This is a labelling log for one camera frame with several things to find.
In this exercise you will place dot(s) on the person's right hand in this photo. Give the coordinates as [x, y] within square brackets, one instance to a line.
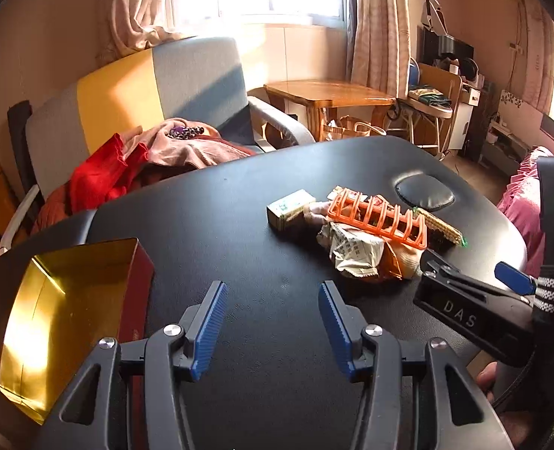
[486, 378]

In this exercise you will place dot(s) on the peach snack packet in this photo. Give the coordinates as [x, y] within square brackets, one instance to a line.
[314, 211]

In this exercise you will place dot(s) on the red box with gold lining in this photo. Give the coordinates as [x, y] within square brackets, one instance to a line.
[71, 300]

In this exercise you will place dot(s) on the black monitor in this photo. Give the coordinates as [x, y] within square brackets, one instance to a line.
[459, 51]

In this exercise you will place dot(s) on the brown sachet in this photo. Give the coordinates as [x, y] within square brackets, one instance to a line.
[394, 267]

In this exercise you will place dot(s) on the orange plastic rack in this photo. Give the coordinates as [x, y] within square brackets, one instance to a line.
[334, 208]

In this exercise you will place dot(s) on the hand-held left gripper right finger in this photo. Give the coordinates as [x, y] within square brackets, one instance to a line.
[338, 333]

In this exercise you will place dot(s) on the black chair back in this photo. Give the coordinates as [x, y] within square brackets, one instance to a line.
[19, 122]

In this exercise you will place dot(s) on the wooden chair with cushion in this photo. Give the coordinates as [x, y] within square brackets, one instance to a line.
[438, 82]

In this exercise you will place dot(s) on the white wrapper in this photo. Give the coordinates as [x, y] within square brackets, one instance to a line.
[352, 253]

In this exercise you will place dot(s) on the beige patterned curtain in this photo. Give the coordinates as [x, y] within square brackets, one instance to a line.
[131, 0]
[380, 33]

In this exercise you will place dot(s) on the rust brown cloth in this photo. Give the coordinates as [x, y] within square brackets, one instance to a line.
[54, 206]

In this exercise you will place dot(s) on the grey and yellow armchair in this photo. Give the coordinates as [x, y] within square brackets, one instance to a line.
[188, 75]

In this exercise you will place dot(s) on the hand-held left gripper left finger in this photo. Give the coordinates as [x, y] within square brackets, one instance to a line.
[206, 333]

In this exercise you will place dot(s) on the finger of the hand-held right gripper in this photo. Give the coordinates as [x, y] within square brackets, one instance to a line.
[515, 277]
[441, 268]

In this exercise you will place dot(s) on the red garment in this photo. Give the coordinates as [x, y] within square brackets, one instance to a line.
[99, 173]

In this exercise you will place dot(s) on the green edged cracker packet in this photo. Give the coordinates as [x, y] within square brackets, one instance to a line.
[441, 229]

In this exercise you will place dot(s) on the beige tote bag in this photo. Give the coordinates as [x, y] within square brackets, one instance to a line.
[352, 129]

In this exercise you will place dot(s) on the wooden side table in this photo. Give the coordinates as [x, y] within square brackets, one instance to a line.
[328, 93]

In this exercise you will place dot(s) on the black oval cushion plug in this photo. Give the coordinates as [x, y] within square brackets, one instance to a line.
[424, 192]

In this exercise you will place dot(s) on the small green and white box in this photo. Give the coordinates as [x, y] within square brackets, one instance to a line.
[286, 208]

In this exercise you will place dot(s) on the pink cloth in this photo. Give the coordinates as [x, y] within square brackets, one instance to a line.
[520, 197]

